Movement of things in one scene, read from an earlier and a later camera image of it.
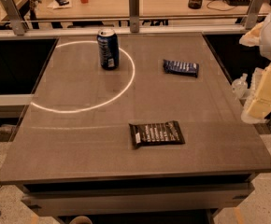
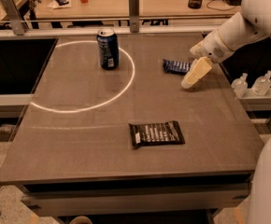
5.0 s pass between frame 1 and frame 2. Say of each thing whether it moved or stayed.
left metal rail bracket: stayed
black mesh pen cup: stayed
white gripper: moved
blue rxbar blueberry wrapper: stayed
